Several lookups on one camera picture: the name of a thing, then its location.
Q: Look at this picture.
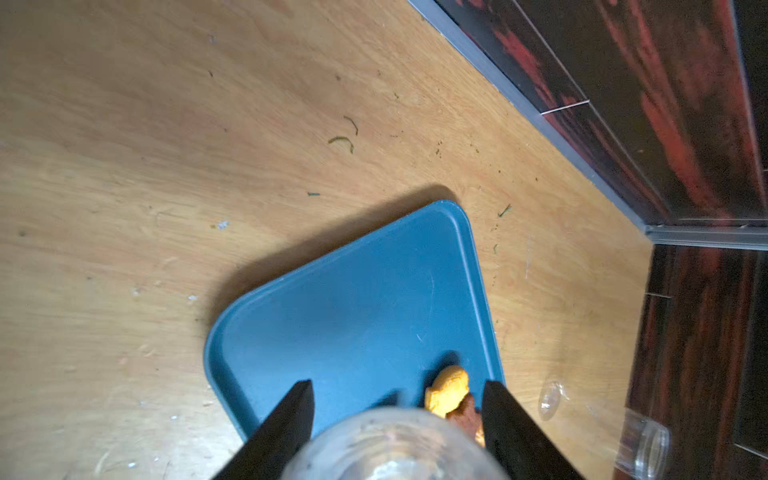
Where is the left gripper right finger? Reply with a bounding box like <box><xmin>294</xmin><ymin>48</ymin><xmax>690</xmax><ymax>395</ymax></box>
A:
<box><xmin>481</xmin><ymin>380</ymin><xmax>583</xmax><ymax>479</ymax></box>

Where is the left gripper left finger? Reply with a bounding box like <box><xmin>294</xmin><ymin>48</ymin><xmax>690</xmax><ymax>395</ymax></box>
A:
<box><xmin>214</xmin><ymin>380</ymin><xmax>315</xmax><ymax>480</ymax></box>

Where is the clear jar lid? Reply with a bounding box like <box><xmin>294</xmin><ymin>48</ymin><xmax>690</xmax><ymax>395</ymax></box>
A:
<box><xmin>538</xmin><ymin>379</ymin><xmax>563</xmax><ymax>421</ymax></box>

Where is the yellow fish shaped cookie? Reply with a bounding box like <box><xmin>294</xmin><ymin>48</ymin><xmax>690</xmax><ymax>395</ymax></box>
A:
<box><xmin>424</xmin><ymin>365</ymin><xmax>470</xmax><ymax>418</ymax></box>

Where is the clear jar with pink cookies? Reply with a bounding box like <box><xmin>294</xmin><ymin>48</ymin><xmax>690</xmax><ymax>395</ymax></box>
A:
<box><xmin>281</xmin><ymin>407</ymin><xmax>508</xmax><ymax>479</ymax></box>

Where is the brown iced star cookie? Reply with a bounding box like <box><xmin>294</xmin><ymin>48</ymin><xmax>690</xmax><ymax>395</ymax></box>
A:
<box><xmin>446</xmin><ymin>393</ymin><xmax>485</xmax><ymax>447</ymax></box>

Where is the clear jar with star cookies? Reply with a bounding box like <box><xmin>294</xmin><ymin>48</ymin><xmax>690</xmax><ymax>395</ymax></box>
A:
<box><xmin>614</xmin><ymin>408</ymin><xmax>672</xmax><ymax>480</ymax></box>

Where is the teal plastic tray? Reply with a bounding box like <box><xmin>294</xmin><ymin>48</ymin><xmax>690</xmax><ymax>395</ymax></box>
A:
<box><xmin>203</xmin><ymin>200</ymin><xmax>504</xmax><ymax>439</ymax></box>

